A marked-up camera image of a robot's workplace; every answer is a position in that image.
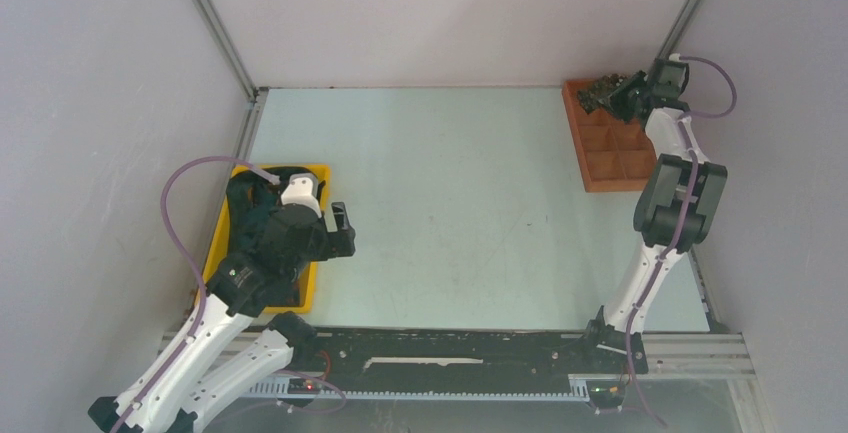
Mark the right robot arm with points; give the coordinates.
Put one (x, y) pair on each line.
(676, 208)

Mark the aluminium frame rail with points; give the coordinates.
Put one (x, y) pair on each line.
(675, 356)

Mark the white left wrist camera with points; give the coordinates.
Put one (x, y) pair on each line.
(301, 190)

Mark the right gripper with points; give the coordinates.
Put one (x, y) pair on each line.
(616, 98)

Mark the wooden compartment tray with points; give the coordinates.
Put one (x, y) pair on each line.
(612, 156)

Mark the dark key-patterned tie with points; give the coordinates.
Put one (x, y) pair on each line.
(596, 96)

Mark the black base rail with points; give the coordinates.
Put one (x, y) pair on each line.
(406, 362)

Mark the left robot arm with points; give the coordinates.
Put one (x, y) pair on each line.
(181, 391)

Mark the dark green ties pile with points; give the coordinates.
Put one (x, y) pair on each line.
(252, 198)

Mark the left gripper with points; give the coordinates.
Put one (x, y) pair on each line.
(336, 243)

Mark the yellow plastic bin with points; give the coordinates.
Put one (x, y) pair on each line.
(304, 291)

